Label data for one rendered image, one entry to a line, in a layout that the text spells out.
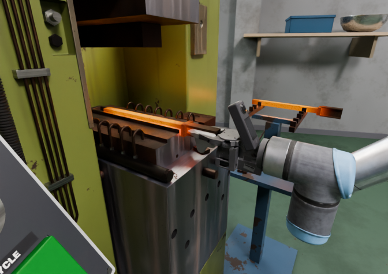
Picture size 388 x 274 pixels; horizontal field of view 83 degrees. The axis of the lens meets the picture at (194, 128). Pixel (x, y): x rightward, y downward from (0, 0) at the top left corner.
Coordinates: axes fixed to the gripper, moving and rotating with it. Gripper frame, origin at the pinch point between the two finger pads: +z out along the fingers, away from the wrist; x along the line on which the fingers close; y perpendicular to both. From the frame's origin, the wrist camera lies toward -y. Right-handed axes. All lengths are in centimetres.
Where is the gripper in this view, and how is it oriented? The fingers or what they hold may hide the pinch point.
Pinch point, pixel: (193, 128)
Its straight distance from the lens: 60.1
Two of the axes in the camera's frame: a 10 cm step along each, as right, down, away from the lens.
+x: 5.3, -2.9, 7.9
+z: -8.5, -2.0, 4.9
